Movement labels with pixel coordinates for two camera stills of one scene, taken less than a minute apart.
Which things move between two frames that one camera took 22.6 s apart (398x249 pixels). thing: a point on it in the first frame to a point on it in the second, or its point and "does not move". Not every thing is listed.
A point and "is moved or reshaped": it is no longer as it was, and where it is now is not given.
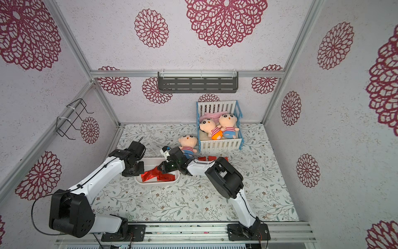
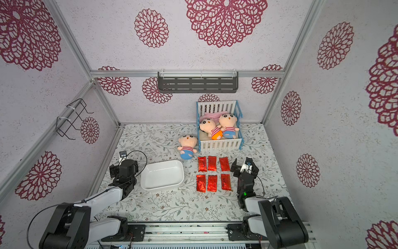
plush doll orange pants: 209,126 does not move
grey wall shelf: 198,81 does not move
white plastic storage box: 151,163 is moved or reshaped
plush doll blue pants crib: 228,121 does not move
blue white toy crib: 218,125 does not move
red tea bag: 146,176 to 212,185
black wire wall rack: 65,121 does not move
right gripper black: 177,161 to 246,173
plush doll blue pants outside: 187,142 does not move
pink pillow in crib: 213,115 does not move
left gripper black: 126,173 to 115,172
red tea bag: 166,177 to 201,183
